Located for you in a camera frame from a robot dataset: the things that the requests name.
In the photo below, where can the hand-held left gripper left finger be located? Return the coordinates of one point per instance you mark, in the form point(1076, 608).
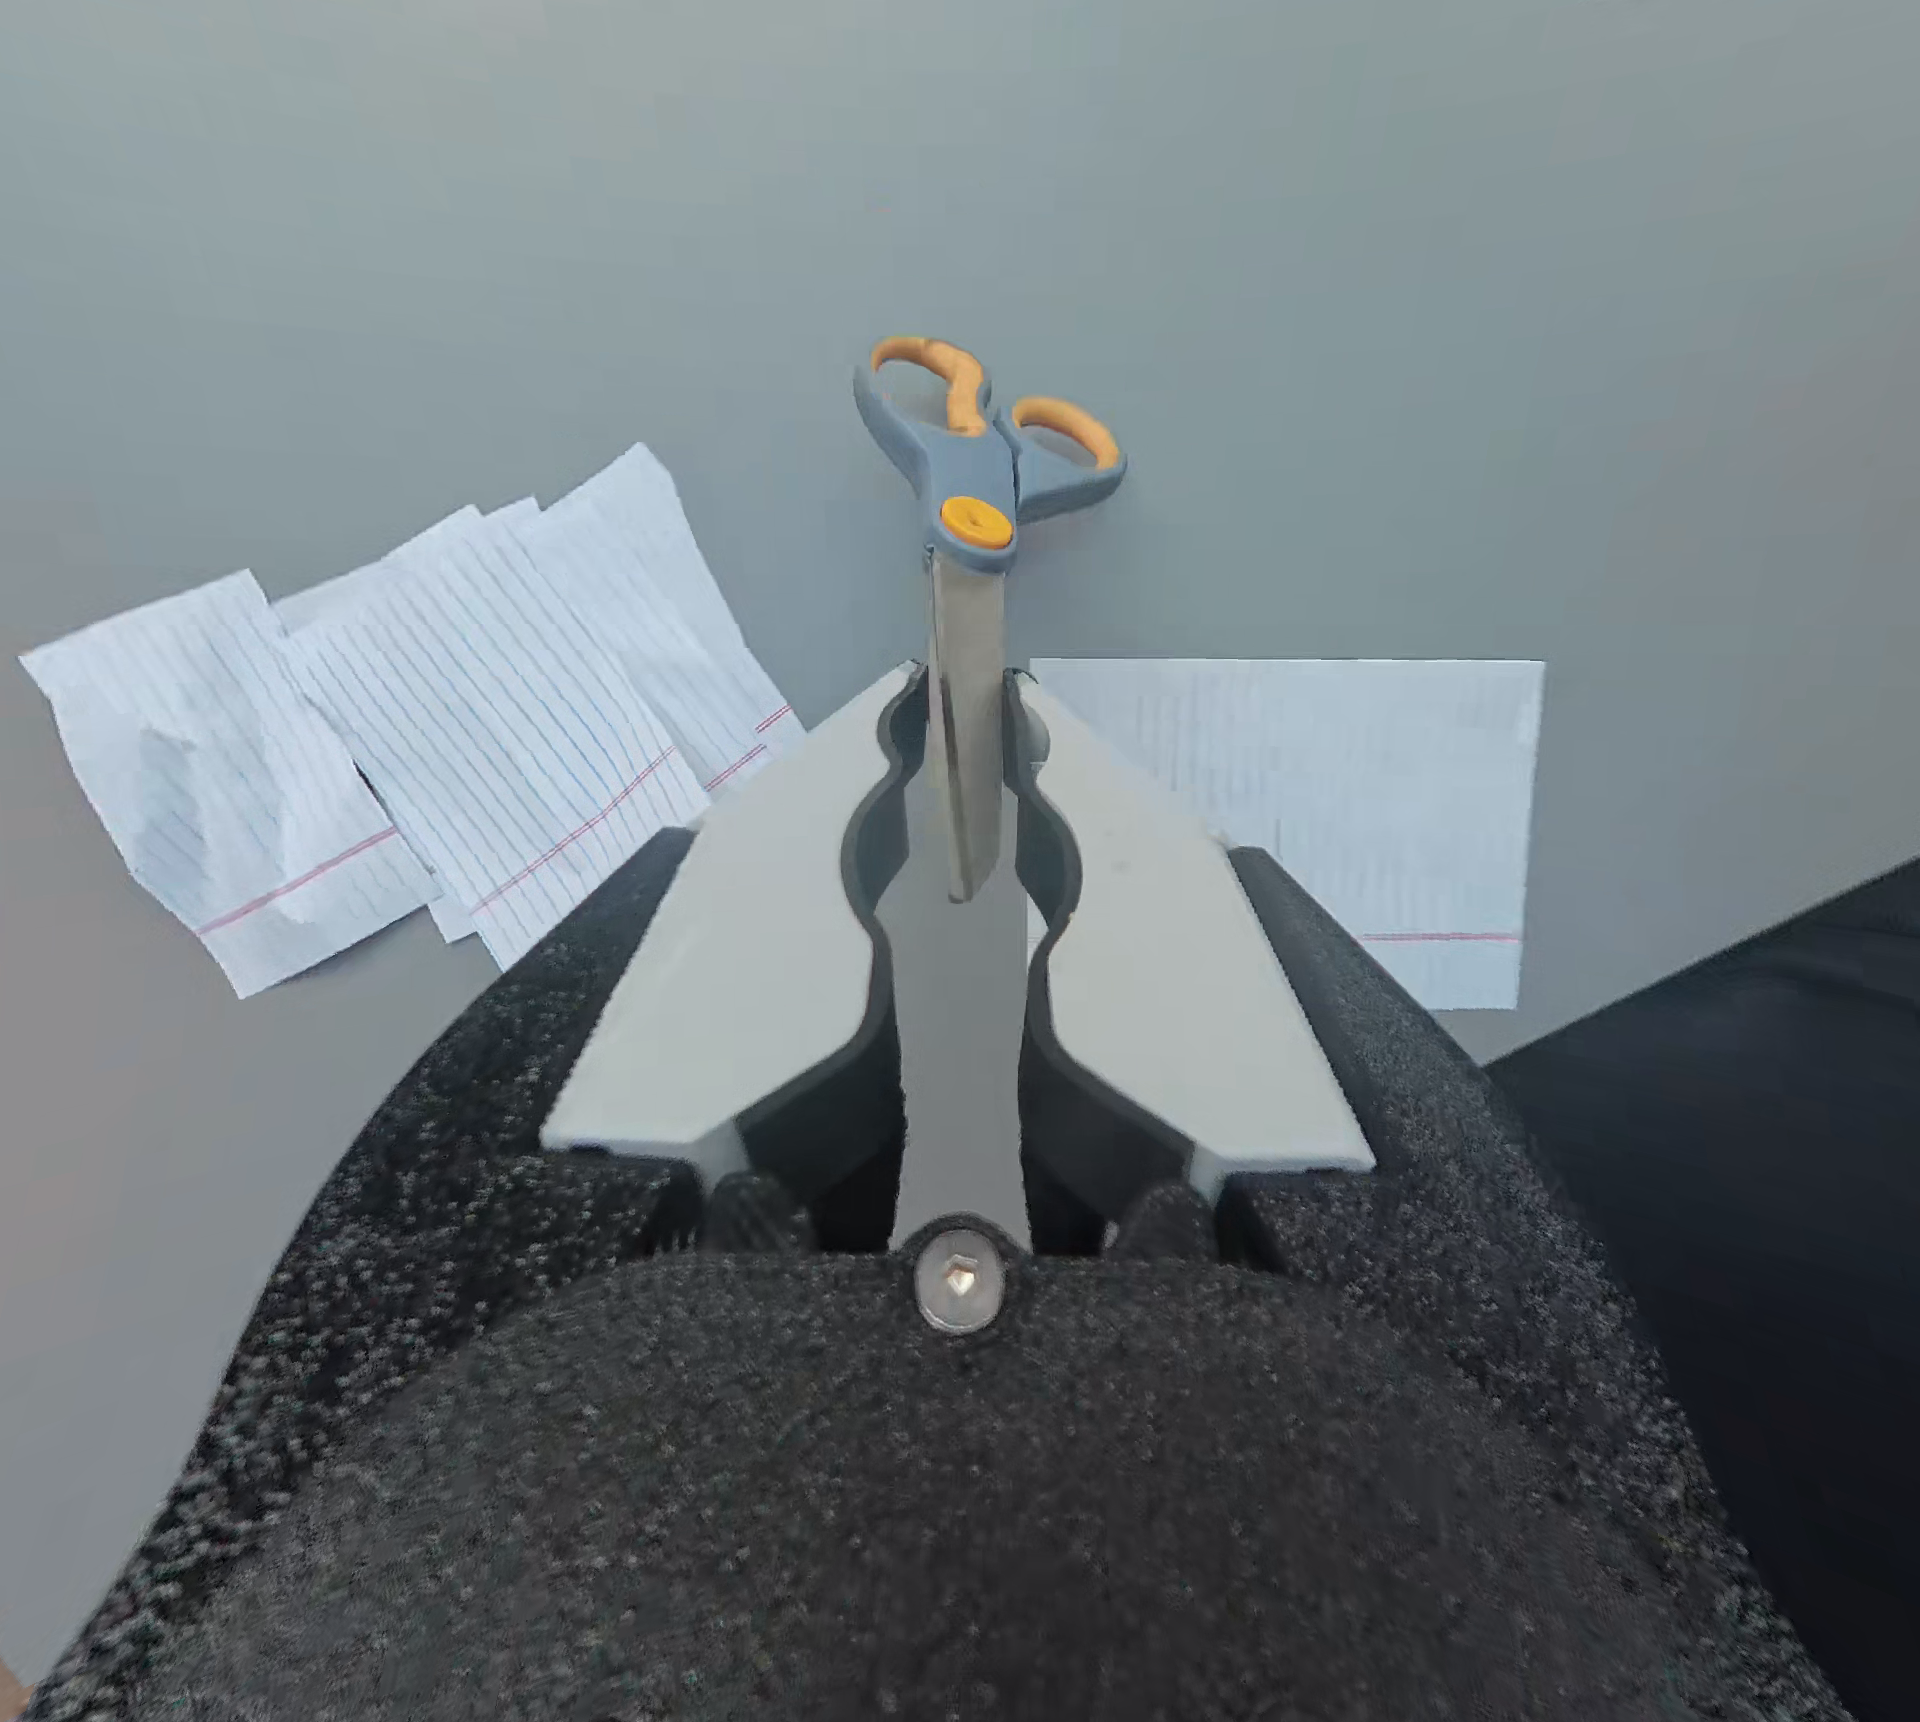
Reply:
point(735, 972)

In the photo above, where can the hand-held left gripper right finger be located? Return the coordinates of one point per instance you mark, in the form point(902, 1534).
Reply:
point(1184, 1002)

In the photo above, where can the lined paper sheet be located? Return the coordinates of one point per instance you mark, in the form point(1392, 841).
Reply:
point(1350, 776)

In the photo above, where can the grey and yellow scissors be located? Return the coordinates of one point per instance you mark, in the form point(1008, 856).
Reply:
point(968, 462)

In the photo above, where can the grey desk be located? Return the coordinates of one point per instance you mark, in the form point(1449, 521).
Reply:
point(601, 176)

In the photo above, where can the cut lined paper pieces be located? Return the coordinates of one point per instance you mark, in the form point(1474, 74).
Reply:
point(451, 703)

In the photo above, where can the dark cloth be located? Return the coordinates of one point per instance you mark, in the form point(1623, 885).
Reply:
point(1771, 1226)

